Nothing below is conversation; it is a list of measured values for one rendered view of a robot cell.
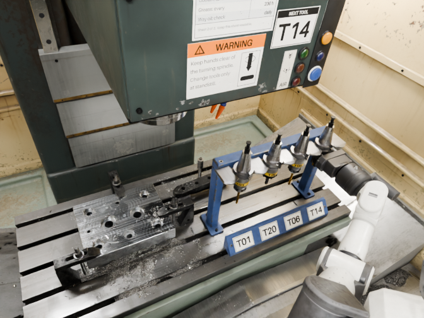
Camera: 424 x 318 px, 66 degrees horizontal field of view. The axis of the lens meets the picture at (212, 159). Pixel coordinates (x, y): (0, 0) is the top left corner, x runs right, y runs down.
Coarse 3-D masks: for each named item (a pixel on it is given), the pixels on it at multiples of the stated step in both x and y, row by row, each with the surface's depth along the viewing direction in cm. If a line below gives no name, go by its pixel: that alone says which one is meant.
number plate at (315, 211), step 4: (316, 204) 126; (320, 204) 127; (308, 208) 124; (312, 208) 125; (316, 208) 126; (320, 208) 127; (308, 212) 124; (312, 212) 125; (316, 212) 126; (320, 212) 127; (312, 216) 125; (316, 216) 126
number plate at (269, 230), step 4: (276, 220) 119; (268, 224) 117; (272, 224) 118; (276, 224) 119; (260, 228) 116; (264, 228) 117; (268, 228) 117; (272, 228) 118; (276, 228) 119; (260, 232) 116; (264, 232) 117; (268, 232) 117; (272, 232) 118; (276, 232) 119; (264, 236) 117; (268, 236) 117; (272, 236) 118
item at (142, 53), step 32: (96, 0) 54; (128, 0) 44; (160, 0) 46; (192, 0) 49; (288, 0) 56; (320, 0) 60; (96, 32) 62; (128, 32) 47; (160, 32) 49; (128, 64) 50; (160, 64) 53; (128, 96) 54; (160, 96) 57; (224, 96) 64
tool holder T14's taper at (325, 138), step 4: (324, 128) 108; (328, 128) 106; (332, 128) 106; (324, 132) 108; (328, 132) 107; (332, 132) 107; (320, 136) 110; (324, 136) 108; (328, 136) 107; (332, 136) 108; (320, 140) 110; (324, 140) 109; (328, 140) 108; (324, 144) 109; (328, 144) 109
